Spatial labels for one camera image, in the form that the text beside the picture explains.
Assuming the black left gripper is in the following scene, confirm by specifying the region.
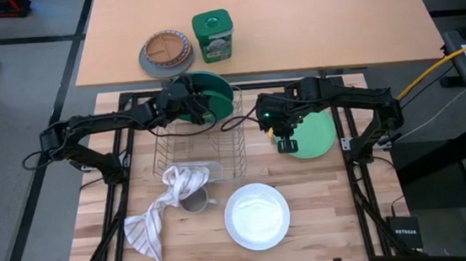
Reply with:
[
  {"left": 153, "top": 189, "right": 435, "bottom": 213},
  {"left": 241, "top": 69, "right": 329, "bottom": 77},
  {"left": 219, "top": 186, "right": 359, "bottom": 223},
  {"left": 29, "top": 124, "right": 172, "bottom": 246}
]
[{"left": 156, "top": 79, "right": 217, "bottom": 129}]

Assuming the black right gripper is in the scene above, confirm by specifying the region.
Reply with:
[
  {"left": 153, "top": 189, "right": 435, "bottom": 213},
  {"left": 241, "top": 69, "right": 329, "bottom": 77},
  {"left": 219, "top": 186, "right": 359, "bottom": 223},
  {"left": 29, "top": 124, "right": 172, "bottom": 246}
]
[{"left": 254, "top": 89, "right": 310, "bottom": 157}]

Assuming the dark green plate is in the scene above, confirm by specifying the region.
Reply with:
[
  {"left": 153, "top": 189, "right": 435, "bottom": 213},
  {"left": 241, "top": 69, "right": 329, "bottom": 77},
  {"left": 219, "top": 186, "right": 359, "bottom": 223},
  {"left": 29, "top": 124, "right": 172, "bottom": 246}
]
[{"left": 176, "top": 87, "right": 236, "bottom": 126}]

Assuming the light green plate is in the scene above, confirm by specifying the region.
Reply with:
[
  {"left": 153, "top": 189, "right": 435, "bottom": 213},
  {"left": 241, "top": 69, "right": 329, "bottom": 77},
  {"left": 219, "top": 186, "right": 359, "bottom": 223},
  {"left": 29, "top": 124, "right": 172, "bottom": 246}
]
[{"left": 271, "top": 108, "right": 340, "bottom": 163}]

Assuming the white plate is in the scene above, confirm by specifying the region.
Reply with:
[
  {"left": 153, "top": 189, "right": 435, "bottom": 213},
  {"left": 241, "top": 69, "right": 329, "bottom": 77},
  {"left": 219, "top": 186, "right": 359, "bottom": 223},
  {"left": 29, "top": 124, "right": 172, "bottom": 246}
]
[{"left": 221, "top": 180, "right": 294, "bottom": 254}]

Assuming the clear plastic utensil holder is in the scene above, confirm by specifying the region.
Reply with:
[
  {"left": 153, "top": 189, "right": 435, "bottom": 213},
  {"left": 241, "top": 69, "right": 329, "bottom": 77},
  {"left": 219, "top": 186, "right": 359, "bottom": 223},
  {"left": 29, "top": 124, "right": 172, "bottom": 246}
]
[{"left": 163, "top": 158, "right": 225, "bottom": 189}]

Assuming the orange divided plate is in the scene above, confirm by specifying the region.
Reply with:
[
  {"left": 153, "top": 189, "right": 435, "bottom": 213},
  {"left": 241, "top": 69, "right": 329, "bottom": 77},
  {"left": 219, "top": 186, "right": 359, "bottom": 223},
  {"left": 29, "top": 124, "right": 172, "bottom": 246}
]
[{"left": 142, "top": 28, "right": 193, "bottom": 70}]

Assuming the green detergent tub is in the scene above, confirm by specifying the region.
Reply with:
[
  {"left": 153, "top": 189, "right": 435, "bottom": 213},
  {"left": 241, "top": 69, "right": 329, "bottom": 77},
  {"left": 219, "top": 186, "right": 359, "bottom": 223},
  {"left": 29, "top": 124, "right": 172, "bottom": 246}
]
[{"left": 190, "top": 8, "right": 238, "bottom": 65}]

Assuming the grey mug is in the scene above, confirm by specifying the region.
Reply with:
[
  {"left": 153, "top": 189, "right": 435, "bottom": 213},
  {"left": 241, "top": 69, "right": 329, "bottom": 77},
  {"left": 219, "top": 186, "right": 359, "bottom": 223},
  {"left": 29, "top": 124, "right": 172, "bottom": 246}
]
[{"left": 177, "top": 185, "right": 221, "bottom": 216}]

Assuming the light wood desk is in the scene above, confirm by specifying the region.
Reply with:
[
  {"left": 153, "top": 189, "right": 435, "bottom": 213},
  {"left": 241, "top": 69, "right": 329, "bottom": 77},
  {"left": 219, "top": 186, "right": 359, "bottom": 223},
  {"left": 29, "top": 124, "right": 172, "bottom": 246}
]
[{"left": 67, "top": 0, "right": 447, "bottom": 93}]

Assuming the white striped dish towel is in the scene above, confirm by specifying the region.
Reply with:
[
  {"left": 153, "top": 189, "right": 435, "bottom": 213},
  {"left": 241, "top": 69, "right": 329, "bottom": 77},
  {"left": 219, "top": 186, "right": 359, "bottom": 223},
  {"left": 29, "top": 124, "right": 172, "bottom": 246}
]
[{"left": 118, "top": 162, "right": 219, "bottom": 261}]

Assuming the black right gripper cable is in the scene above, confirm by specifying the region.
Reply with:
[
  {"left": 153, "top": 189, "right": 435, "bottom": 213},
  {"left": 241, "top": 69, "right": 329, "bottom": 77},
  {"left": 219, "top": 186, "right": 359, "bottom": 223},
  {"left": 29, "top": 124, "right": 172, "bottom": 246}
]
[{"left": 217, "top": 104, "right": 262, "bottom": 133}]

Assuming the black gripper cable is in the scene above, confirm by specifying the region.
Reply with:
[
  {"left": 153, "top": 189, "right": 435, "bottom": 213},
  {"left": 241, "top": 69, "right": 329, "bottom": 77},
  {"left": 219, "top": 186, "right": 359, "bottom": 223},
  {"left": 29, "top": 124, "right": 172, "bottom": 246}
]
[
  {"left": 146, "top": 116, "right": 221, "bottom": 141},
  {"left": 217, "top": 104, "right": 262, "bottom": 133}
]

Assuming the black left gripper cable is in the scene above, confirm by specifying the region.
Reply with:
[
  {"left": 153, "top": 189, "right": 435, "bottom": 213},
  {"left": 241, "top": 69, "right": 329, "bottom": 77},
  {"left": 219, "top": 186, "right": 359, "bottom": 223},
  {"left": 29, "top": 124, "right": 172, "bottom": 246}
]
[{"left": 146, "top": 116, "right": 221, "bottom": 141}]

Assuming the grey wire dish rack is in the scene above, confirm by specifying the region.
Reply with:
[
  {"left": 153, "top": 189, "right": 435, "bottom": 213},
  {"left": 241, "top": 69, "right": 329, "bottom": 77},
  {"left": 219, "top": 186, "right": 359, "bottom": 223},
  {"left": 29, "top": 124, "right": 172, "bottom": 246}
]
[{"left": 144, "top": 83, "right": 250, "bottom": 188}]

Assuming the black aluminium rig frame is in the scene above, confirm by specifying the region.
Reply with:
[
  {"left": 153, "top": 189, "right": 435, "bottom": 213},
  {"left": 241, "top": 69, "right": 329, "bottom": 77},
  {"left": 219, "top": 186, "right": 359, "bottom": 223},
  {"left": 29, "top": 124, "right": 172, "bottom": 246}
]
[{"left": 50, "top": 67, "right": 423, "bottom": 261}]

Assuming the grey metal base plate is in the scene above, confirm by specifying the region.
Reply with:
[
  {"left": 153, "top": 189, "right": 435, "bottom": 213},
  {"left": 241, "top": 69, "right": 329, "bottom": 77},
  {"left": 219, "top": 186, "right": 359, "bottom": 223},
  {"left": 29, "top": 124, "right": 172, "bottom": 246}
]
[
  {"left": 78, "top": 152, "right": 132, "bottom": 173},
  {"left": 340, "top": 133, "right": 393, "bottom": 153}
]

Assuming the black Netgear network switch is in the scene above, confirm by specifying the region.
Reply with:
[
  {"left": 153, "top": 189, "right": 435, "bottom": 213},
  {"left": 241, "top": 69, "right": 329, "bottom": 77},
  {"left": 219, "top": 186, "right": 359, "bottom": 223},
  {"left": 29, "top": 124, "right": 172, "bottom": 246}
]
[{"left": 385, "top": 213, "right": 425, "bottom": 253}]

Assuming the white cable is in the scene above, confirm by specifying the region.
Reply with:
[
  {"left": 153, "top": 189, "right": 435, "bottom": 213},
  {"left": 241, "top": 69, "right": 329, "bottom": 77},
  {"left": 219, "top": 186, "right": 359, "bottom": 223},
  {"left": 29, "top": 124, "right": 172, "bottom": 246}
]
[{"left": 390, "top": 88, "right": 466, "bottom": 143}]

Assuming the yellow cable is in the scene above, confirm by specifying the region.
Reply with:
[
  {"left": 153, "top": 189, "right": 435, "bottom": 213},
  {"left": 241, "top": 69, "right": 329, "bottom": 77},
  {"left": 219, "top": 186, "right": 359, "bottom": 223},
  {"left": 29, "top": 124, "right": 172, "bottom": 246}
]
[{"left": 389, "top": 35, "right": 466, "bottom": 101}]

